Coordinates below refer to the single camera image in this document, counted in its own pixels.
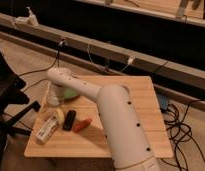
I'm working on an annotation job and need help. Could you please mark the black cable bundle right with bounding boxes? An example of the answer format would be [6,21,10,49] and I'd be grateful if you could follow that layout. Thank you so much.
[157,93,205,171]

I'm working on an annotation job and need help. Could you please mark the black rectangular object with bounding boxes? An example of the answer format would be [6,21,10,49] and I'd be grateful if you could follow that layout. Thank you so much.
[63,110,76,131]

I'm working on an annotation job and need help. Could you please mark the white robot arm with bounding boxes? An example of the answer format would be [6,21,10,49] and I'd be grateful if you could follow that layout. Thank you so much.
[47,67,161,171]

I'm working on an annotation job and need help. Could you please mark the white bottle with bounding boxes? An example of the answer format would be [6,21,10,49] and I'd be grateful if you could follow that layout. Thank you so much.
[36,116,61,144]

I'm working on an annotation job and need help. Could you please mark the green ceramic bowl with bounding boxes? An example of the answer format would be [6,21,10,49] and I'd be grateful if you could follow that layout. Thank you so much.
[63,88,79,100]

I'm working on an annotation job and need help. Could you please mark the orange carrot toy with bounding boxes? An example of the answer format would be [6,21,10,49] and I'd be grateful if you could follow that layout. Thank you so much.
[73,118,92,133]

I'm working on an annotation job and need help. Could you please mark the wooden table board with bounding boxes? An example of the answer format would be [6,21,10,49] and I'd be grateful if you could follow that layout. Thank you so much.
[24,75,173,158]

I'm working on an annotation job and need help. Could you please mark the black office chair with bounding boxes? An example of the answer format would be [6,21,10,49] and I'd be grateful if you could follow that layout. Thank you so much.
[0,51,41,167]

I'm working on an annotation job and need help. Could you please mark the white cable plug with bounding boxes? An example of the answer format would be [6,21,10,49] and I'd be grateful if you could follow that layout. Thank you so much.
[127,58,134,65]

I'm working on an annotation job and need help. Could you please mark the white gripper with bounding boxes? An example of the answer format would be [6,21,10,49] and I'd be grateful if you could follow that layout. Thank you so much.
[46,83,65,124]

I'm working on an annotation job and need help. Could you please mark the black cable on floor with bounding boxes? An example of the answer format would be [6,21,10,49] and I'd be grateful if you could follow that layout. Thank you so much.
[18,39,68,93]

